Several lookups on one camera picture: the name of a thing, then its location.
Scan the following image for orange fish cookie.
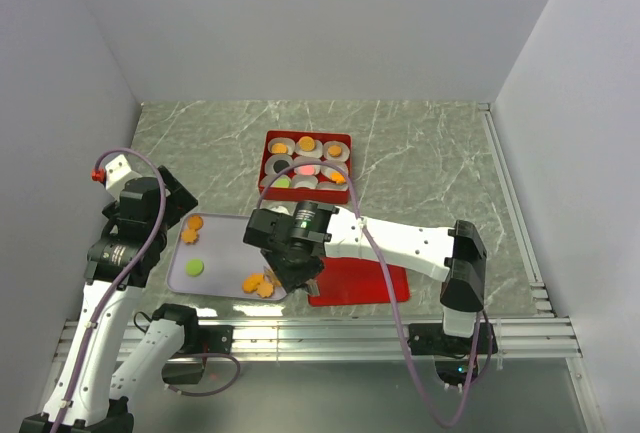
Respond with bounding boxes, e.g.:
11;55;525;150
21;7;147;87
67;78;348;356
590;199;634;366
329;171;347;185
264;270;282;287
242;274;264;294

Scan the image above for metal tongs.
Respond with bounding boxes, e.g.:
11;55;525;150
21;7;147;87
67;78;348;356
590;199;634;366
263;266;320;297

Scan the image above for lavender plastic tray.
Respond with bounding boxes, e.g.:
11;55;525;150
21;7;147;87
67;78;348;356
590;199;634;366
166;213;286;302

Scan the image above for chocolate chip cookie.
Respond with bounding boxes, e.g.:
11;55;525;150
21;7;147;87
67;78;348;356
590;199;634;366
187;215;204;231

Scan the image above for orange leaf cookie bottom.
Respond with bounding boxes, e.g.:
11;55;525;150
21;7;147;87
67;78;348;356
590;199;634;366
256;282;275;298

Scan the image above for orange leaf cookie top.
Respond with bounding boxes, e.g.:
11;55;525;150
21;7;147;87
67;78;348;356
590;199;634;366
181;228;199;245

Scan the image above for pink sandwich cookie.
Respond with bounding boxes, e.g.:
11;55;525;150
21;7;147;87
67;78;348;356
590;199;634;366
297;165;315;176

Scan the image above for brown round cookie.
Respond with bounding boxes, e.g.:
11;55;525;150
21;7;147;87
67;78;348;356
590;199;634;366
326;144;343;158

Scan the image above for black sandwich cookie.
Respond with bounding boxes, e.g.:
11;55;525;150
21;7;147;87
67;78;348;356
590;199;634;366
272;159;290;173

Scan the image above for aluminium rail right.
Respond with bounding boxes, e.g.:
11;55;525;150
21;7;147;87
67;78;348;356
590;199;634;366
478;103;556;318

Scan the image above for green sandwich cookie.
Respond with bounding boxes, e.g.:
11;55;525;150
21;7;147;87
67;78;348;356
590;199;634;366
185;258;204;277
273;176;291;188

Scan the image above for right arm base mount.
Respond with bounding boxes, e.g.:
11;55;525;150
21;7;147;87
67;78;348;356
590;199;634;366
407;323;498;358

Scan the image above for orange round cookie hidden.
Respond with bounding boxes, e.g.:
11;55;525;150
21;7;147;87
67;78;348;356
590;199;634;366
297;136;316;152

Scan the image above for orange fish cookie bottom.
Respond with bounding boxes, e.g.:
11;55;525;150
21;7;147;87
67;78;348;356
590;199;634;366
242;274;264;294

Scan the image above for orange round sandwich cookie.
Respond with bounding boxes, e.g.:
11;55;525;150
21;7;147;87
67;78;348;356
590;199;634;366
270;142;289;154

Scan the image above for orange fish cookie top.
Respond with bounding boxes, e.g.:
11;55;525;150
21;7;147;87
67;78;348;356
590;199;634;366
329;171;347;185

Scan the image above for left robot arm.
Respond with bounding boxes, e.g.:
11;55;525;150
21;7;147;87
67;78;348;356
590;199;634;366
20;156;201;432

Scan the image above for red cookie box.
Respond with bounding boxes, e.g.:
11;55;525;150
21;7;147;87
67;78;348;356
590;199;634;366
258;130;353;205

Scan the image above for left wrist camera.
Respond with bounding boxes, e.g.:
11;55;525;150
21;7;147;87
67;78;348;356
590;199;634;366
105;154;135;199

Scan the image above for orange leaf cookie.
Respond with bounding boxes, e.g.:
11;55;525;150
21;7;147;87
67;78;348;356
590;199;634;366
256;282;275;298
181;228;199;245

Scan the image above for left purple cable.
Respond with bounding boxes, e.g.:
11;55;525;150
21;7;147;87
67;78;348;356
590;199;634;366
47;147;242;433

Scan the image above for red box lid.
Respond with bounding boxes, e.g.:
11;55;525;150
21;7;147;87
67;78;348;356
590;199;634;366
308;258;390;307

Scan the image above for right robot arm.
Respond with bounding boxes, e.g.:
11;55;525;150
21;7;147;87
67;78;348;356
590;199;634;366
243;201;488;352

